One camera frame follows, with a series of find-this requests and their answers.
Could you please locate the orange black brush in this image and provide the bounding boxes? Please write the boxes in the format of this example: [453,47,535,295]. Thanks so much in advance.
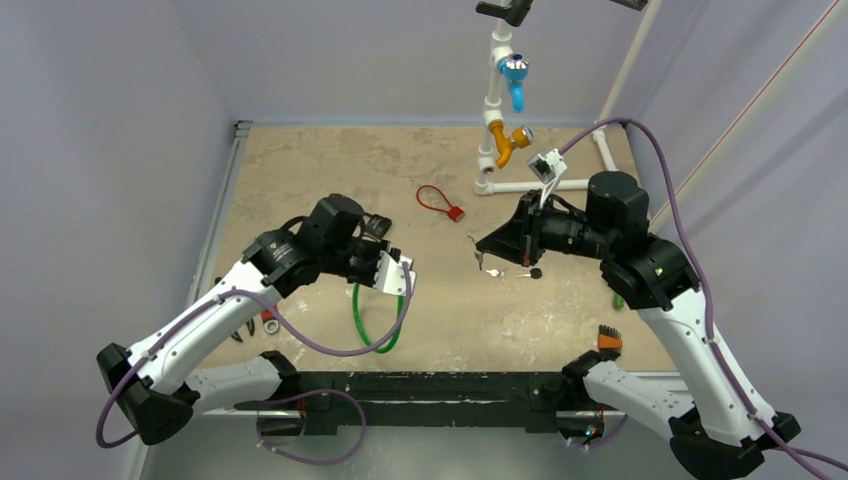
[597,324,623,354]

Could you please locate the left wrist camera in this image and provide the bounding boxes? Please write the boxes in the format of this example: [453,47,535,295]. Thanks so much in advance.
[372,251,417,296]

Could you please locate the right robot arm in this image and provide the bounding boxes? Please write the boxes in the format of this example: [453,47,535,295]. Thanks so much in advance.
[475,172,800,479]

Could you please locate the green pipe fitting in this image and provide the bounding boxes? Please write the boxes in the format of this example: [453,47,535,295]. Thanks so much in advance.
[612,294,625,311]

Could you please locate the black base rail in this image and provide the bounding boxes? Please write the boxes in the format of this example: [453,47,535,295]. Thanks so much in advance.
[233,354,629,439]

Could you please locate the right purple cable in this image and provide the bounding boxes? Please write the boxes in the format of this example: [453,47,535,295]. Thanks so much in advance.
[556,117,848,475]

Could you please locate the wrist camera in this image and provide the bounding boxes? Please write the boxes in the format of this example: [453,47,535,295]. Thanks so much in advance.
[372,251,417,296]
[526,148,567,207]

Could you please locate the red cable lock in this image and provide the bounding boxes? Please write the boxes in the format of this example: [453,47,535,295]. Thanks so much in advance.
[415,184,466,222]

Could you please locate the orange faucet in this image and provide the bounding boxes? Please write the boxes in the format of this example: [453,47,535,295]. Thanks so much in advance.
[488,120,534,169]

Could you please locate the black pliers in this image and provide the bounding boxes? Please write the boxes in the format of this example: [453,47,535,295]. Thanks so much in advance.
[230,318,256,343]

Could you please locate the blue faucet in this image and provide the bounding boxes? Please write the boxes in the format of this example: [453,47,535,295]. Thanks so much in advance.
[498,53,530,113]

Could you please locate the black handled key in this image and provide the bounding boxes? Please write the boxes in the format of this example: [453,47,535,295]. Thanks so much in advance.
[517,268,543,280]

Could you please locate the green cable lock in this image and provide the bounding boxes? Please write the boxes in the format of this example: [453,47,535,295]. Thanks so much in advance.
[351,284,406,346]

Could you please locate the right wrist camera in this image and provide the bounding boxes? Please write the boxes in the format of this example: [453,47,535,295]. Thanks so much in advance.
[526,148,567,207]

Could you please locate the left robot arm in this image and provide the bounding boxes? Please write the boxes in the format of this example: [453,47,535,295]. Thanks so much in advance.
[95,193,416,448]

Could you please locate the white PVC pipe frame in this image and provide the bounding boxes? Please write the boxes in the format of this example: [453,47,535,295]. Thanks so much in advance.
[472,0,848,233]

